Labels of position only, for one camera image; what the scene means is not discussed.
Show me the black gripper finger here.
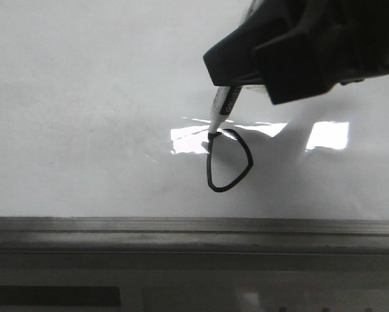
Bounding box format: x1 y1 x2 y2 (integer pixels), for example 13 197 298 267
203 12 298 86

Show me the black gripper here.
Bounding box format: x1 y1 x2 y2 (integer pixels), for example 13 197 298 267
245 1 389 105

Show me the white whiteboard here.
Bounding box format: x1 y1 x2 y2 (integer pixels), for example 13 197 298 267
0 1 389 220

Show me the grey metal marker tray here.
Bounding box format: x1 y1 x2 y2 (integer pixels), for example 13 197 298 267
0 217 389 254

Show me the white black whiteboard marker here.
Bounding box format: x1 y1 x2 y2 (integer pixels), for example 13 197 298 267
208 86 242 140

